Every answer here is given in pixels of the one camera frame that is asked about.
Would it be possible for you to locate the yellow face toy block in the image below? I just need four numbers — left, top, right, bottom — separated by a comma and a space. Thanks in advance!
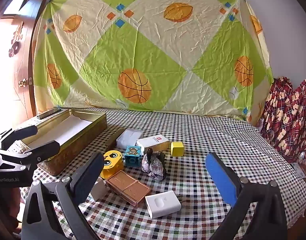
100, 150, 124, 179

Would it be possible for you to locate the copper rectangular tin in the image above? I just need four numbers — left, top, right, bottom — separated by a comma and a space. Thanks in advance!
106, 170, 151, 207

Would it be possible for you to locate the blue bear toy block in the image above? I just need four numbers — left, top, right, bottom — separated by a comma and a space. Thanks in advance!
124, 146, 142, 167

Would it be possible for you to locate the clear plastic case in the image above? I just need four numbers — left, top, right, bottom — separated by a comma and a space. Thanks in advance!
117, 128, 143, 149

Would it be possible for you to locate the black floral hair clip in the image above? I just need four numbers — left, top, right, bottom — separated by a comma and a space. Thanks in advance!
141, 148, 167, 181

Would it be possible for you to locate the white power adapter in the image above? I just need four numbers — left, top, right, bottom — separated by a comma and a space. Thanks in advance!
145, 190, 182, 219

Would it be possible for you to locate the white gold carton box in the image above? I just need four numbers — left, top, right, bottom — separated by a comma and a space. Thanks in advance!
136, 134, 170, 155

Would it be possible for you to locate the yellow cube block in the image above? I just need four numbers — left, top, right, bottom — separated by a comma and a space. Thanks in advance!
170, 141, 184, 157

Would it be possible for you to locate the small white box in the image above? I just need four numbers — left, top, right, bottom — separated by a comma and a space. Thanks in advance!
90, 177, 109, 202

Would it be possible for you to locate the gold metal tin tray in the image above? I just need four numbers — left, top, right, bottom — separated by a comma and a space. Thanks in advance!
22, 108, 107, 176

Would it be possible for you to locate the white paper tray liner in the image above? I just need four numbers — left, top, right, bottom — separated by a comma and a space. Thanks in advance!
26, 115, 92, 148

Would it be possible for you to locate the brass door knob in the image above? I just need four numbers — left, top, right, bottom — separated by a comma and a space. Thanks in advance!
18, 78, 28, 87

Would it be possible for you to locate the dark brown flat bar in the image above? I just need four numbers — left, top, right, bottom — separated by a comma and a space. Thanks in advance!
105, 128, 125, 152

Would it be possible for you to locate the checkered tablecloth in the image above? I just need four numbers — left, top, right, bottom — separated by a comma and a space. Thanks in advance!
33, 109, 306, 239

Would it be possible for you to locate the red plaid bear fabric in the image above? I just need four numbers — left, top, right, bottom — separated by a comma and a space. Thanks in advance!
261, 76, 306, 163

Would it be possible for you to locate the wooden door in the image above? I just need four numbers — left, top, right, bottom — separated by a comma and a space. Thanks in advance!
1, 0, 48, 124

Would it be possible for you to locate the green basketball bedsheet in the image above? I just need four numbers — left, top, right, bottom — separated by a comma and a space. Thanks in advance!
33, 0, 273, 125

